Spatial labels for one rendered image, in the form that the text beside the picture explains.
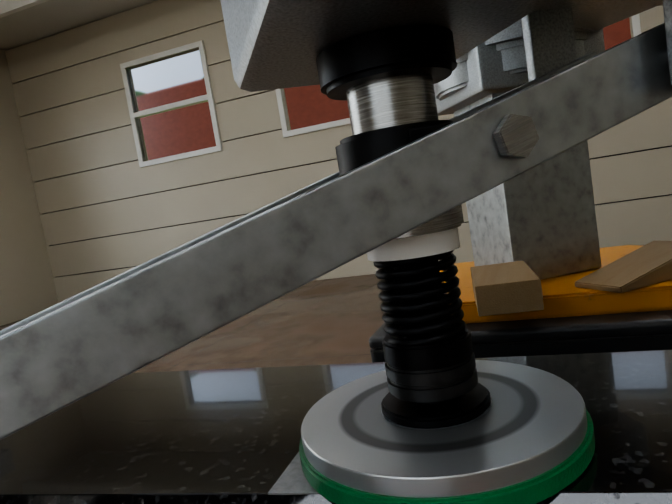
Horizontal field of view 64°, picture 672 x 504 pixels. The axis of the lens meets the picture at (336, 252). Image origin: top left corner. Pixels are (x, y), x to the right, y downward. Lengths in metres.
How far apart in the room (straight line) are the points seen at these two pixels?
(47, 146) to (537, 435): 9.17
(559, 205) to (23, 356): 0.99
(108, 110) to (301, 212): 8.31
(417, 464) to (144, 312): 0.19
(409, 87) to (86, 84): 8.57
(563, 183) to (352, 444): 0.85
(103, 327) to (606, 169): 6.36
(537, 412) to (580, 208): 0.79
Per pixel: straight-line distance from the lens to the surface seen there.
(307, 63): 0.43
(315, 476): 0.40
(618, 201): 6.63
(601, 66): 0.43
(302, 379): 0.64
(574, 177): 1.17
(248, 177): 7.33
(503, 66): 1.08
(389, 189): 0.34
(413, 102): 0.39
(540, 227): 1.13
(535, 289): 0.90
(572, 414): 0.42
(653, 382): 0.55
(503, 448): 0.37
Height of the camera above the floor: 1.00
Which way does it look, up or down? 5 degrees down
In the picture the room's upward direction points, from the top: 9 degrees counter-clockwise
